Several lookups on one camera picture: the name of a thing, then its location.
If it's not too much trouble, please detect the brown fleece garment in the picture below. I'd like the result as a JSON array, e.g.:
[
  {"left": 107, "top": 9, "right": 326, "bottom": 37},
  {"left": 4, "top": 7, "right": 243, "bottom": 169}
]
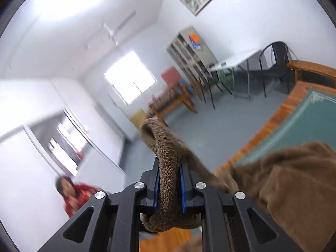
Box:
[{"left": 139, "top": 118, "right": 335, "bottom": 251}]

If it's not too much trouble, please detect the person in red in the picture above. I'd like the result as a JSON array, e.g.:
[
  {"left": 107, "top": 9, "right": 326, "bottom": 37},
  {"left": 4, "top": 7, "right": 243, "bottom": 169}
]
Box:
[{"left": 55, "top": 176, "right": 102, "bottom": 218}]

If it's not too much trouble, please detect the red chair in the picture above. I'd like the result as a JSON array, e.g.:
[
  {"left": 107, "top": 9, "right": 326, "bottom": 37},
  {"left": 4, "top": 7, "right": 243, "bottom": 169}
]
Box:
[{"left": 161, "top": 67, "right": 188, "bottom": 96}]

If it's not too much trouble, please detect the glass top side table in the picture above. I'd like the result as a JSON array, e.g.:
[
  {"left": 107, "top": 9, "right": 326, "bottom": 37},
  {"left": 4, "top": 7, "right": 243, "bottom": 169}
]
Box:
[{"left": 210, "top": 48, "right": 261, "bottom": 100}]

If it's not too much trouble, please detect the beige shelf cabinet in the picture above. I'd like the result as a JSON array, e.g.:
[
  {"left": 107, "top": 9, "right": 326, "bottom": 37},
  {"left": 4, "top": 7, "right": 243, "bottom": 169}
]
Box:
[{"left": 166, "top": 26, "right": 218, "bottom": 85}]

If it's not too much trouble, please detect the green table mat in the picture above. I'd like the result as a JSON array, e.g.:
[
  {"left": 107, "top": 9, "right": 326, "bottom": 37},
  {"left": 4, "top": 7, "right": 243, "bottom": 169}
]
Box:
[{"left": 234, "top": 89, "right": 336, "bottom": 166}]

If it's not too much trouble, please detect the black metal chair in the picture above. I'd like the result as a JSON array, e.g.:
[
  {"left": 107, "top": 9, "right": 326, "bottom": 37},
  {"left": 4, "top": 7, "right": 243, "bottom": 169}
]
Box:
[{"left": 259, "top": 41, "right": 292, "bottom": 98}]

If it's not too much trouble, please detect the wooden bench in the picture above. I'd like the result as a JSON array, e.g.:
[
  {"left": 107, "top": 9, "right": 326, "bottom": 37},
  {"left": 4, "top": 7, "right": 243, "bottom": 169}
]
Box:
[{"left": 286, "top": 60, "right": 336, "bottom": 84}]

